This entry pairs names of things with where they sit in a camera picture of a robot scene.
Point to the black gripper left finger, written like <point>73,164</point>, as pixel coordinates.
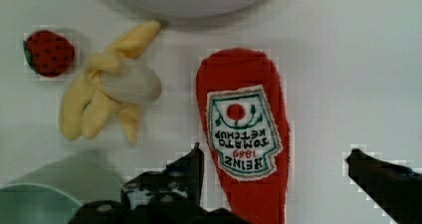
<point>182,178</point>

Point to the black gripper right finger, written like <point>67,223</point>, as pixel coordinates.
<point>396,189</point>

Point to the red plush ketchup bottle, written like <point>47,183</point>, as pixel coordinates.
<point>243,115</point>

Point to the yellow plush banana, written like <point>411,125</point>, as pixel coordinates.
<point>114,81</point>

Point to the light green cup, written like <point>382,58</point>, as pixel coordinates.
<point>53,193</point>

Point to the small red plush strawberry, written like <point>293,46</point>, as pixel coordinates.
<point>48,54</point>

